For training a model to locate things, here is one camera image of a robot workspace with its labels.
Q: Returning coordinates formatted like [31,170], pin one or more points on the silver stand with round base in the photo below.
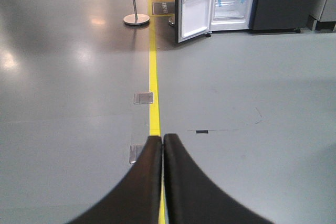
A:
[136,19]

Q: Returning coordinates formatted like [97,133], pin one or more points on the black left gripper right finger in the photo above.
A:
[191,197]

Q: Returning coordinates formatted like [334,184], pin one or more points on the open fridge door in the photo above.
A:
[192,19]

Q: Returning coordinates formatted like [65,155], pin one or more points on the floor sign plate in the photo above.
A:
[163,8]

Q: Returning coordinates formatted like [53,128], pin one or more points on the metal floor plate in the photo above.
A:
[143,98]
[135,152]

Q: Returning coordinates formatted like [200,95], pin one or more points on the grey appliance at right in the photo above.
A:
[322,15]

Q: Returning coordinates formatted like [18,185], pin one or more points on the dark grey fridge body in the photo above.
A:
[261,15]

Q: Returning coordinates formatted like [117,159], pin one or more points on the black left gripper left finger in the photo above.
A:
[136,198]

